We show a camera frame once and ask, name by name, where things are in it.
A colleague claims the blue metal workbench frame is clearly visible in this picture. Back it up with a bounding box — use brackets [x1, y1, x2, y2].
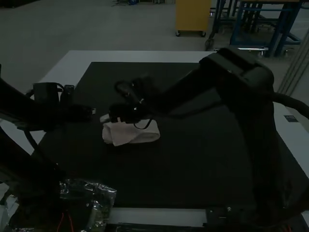
[229, 0, 305, 58]
[211, 0, 241, 35]

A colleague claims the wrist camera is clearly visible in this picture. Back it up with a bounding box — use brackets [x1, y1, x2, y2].
[114, 80, 136, 97]
[59, 84, 75, 103]

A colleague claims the dark base panel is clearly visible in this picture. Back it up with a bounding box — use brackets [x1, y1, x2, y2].
[106, 222, 208, 232]

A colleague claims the yellow cabinet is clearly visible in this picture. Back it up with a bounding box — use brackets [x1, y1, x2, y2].
[175, 0, 212, 38]

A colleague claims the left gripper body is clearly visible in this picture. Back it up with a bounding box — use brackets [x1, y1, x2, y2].
[62, 104, 94, 123]

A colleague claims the pale towel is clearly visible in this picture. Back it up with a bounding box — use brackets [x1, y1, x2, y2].
[101, 119, 160, 147]

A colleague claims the silver foil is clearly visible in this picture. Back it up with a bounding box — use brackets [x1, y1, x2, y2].
[57, 177, 118, 230]

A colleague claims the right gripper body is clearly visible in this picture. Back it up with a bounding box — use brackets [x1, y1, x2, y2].
[110, 103, 148, 124]

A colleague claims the black cable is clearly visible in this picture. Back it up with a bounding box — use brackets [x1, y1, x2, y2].
[132, 117, 152, 130]
[23, 129, 40, 156]
[271, 92, 309, 112]

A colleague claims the red wire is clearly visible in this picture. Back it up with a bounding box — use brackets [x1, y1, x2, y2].
[66, 213, 74, 232]
[57, 212, 65, 232]

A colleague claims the black mat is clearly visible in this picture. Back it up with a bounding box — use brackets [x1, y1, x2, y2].
[37, 61, 309, 208]

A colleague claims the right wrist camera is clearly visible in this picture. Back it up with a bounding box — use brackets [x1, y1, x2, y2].
[114, 80, 136, 97]

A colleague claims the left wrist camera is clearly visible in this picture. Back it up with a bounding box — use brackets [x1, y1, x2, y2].
[59, 84, 75, 103]

